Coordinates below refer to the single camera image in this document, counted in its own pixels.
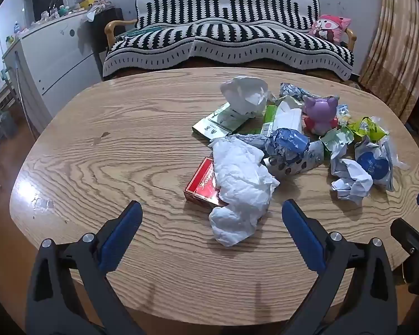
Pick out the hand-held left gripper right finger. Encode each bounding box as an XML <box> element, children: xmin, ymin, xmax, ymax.
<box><xmin>281</xmin><ymin>199</ymin><xmax>399</xmax><ymax>335</ymax></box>

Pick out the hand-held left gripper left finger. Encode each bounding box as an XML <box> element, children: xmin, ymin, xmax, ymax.
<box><xmin>25</xmin><ymin>200</ymin><xmax>144</xmax><ymax>335</ymax></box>

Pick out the large white tissue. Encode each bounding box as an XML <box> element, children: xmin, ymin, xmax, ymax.
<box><xmin>209</xmin><ymin>136</ymin><xmax>280</xmax><ymax>247</ymax></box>

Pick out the mint green plastic tray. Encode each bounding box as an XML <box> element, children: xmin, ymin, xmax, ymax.
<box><xmin>319</xmin><ymin>127</ymin><xmax>355</xmax><ymax>159</ymax></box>

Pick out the clear bag with blue label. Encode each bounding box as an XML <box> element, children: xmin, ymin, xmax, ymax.
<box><xmin>354</xmin><ymin>134</ymin><xmax>409</xmax><ymax>192</ymax></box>

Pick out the polka dot wrapper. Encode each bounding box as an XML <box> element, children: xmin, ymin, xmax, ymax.
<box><xmin>263</xmin><ymin>141</ymin><xmax>325</xmax><ymax>177</ymax></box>

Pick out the crumpled white paper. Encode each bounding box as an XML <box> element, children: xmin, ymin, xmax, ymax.
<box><xmin>330</xmin><ymin>157</ymin><xmax>373</xmax><ymax>205</ymax></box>

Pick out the crumpled blue wrapper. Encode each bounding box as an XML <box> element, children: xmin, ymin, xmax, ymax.
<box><xmin>235</xmin><ymin>127</ymin><xmax>311</xmax><ymax>163</ymax></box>

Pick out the yellow-green snack bag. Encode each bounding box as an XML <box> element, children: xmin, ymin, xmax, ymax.
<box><xmin>347</xmin><ymin>116</ymin><xmax>390</xmax><ymax>142</ymax></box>

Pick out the red cigarette box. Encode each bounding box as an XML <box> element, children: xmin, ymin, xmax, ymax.
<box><xmin>184</xmin><ymin>157</ymin><xmax>229</xmax><ymax>208</ymax></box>

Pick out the white carton box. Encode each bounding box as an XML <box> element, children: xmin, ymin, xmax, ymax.
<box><xmin>270</xmin><ymin>99</ymin><xmax>303</xmax><ymax>133</ymax></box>

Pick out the light green paper box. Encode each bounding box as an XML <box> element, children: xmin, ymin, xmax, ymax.
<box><xmin>253</xmin><ymin>104</ymin><xmax>280</xmax><ymax>137</ymax></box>

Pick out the purple toy figure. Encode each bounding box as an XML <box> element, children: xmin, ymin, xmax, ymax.
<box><xmin>302</xmin><ymin>95</ymin><xmax>339</xmax><ymax>135</ymax></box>

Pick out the green white cigarette box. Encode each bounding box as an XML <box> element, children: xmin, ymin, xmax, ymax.
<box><xmin>191</xmin><ymin>101</ymin><xmax>252</xmax><ymax>142</ymax></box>

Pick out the crumpled silver foil wrapper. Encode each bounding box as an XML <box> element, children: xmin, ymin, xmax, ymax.
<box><xmin>279</xmin><ymin>82</ymin><xmax>323</xmax><ymax>101</ymax></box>

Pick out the beige curtain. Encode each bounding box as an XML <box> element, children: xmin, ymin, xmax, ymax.
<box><xmin>358</xmin><ymin>0</ymin><xmax>419</xmax><ymax>123</ymax></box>

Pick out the white shelf rack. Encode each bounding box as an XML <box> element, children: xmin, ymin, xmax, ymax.
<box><xmin>0</xmin><ymin>66</ymin><xmax>22</xmax><ymax>147</ymax></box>

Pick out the white cabinet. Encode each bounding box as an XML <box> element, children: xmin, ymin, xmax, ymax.
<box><xmin>3</xmin><ymin>9</ymin><xmax>103</xmax><ymax>137</ymax></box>

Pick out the pink cartoon cushion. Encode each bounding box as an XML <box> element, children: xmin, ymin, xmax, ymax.
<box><xmin>308</xmin><ymin>15</ymin><xmax>351</xmax><ymax>45</ymax></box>

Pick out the teal striped book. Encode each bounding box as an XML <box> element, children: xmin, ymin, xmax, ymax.
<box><xmin>119</xmin><ymin>26</ymin><xmax>163</xmax><ymax>38</ymax></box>

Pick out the black white striped sofa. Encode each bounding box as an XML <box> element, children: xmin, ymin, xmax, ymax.
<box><xmin>102</xmin><ymin>0</ymin><xmax>355</xmax><ymax>82</ymax></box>

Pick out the wooden sofa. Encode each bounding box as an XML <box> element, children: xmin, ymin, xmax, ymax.
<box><xmin>103</xmin><ymin>17</ymin><xmax>358</xmax><ymax>81</ymax></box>

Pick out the clutter of small toys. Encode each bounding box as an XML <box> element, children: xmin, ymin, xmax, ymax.
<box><xmin>5</xmin><ymin>0</ymin><xmax>114</xmax><ymax>42</ymax></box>

